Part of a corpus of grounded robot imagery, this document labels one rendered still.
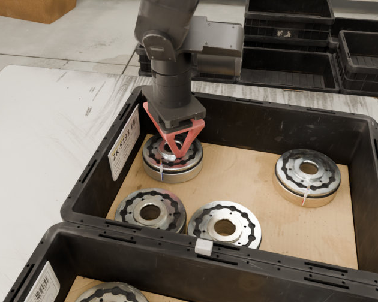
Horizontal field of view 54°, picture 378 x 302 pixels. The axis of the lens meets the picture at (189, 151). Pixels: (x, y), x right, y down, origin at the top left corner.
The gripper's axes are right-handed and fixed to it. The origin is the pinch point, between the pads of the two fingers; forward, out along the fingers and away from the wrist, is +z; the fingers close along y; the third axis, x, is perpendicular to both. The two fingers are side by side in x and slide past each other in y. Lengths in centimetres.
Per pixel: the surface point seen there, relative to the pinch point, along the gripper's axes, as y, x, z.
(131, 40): 210, -58, 79
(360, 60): 54, -110, 34
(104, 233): -16.6, 16.1, -4.9
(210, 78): 69, -46, 35
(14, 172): 25.0, 27.6, 16.9
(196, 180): -5.5, -1.6, 4.4
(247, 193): -11.6, -7.7, 4.5
